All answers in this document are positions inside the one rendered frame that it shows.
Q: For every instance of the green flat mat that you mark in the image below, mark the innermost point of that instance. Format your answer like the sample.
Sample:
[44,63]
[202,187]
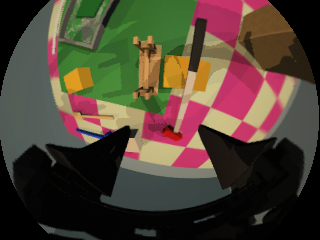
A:
[115,64]

